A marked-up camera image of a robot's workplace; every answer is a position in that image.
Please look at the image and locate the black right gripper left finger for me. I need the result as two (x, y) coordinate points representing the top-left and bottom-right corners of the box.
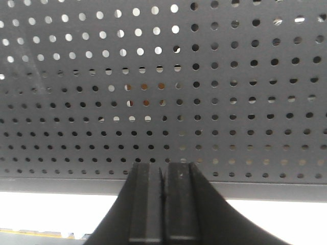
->
(86, 163), (164, 244)

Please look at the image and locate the white standing desk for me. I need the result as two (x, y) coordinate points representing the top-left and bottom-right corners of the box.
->
(1, 192), (326, 244)

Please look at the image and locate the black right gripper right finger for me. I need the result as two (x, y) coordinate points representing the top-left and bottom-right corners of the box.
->
(164, 163), (286, 244)

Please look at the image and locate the black perforated pegboard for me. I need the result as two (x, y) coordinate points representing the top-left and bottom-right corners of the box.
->
(1, 1), (326, 202)

